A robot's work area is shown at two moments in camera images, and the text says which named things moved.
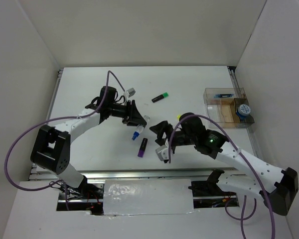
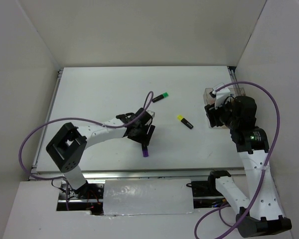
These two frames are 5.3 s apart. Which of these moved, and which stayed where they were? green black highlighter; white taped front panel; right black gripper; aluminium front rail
Moved: right black gripper
Stayed: white taped front panel; aluminium front rail; green black highlighter
